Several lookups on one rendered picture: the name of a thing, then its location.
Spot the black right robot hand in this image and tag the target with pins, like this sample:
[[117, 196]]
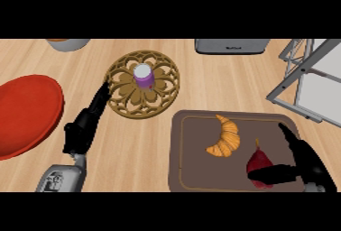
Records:
[[301, 156]]

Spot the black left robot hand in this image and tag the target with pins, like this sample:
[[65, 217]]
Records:
[[86, 121]]

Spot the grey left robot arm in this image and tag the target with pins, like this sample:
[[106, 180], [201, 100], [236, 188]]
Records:
[[62, 176]]

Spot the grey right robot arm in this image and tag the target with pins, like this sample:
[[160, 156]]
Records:
[[315, 187]]

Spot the brown tray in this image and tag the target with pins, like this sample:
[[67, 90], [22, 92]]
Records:
[[213, 171]]

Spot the grey tiered shelf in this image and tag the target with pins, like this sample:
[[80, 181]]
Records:
[[310, 78]]

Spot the ornate golden wooden trivet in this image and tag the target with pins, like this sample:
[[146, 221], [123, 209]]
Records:
[[133, 96]]

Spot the red plate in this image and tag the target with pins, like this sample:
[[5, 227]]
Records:
[[24, 115]]

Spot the golden croissant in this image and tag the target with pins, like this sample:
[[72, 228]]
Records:
[[227, 136]]

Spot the purple can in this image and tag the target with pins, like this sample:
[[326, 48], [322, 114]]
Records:
[[143, 77]]

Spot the grey pot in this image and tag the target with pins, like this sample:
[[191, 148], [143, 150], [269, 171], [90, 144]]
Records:
[[67, 44]]

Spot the grey toaster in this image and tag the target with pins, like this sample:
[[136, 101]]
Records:
[[230, 45]]

